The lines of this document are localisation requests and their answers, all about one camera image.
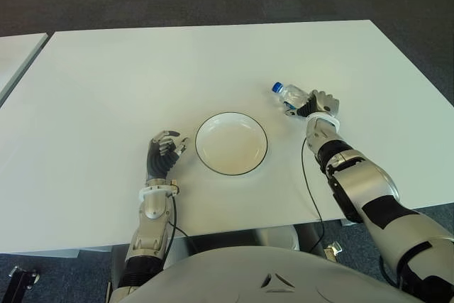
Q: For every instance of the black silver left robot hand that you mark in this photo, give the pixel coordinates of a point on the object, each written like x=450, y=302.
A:
x=159, y=162

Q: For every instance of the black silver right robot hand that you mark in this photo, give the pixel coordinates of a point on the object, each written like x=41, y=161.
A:
x=324, y=104

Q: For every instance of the clear bottle with blue cap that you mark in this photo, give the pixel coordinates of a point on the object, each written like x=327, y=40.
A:
x=292, y=95

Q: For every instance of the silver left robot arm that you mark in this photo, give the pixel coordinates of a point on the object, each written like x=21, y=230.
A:
x=150, y=219

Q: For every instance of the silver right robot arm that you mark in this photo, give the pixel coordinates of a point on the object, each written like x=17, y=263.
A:
x=369, y=182

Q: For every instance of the white plate with black rim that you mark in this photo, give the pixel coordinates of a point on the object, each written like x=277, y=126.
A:
x=230, y=145

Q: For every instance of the grey robot torso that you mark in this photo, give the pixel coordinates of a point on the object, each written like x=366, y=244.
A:
x=248, y=276

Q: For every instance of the neighbouring white table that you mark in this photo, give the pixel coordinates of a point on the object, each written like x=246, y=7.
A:
x=17, y=60

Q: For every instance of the black wheeled stand base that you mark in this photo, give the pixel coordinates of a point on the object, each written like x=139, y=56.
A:
x=21, y=283

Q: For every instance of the white round pedestal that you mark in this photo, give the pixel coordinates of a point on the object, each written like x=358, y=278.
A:
x=276, y=237

